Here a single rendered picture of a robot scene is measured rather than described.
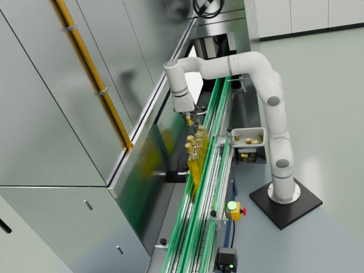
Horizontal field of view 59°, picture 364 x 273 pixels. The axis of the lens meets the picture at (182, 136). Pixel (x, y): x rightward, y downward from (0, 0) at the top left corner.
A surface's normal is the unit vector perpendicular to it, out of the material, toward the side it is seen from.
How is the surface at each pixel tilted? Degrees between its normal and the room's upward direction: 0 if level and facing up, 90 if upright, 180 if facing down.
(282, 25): 90
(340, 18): 90
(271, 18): 90
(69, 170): 90
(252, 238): 0
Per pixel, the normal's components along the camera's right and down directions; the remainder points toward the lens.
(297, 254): -0.26, -0.75
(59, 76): 0.94, -0.04
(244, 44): -0.23, 0.66
